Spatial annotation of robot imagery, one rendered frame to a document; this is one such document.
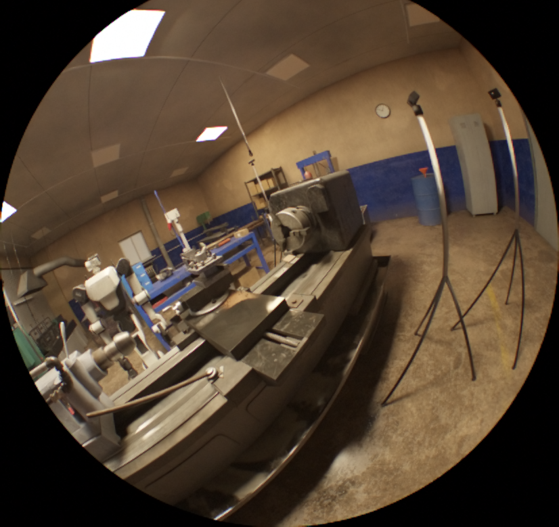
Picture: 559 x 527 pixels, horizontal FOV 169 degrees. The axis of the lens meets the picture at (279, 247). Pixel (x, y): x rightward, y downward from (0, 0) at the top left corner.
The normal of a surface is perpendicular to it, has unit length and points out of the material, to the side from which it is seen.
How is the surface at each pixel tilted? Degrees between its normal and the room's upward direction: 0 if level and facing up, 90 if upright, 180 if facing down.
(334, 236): 90
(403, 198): 90
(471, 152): 90
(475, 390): 0
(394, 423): 0
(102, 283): 90
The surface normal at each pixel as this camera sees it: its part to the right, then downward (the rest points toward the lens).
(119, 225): 0.72, -0.07
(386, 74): -0.59, 0.44
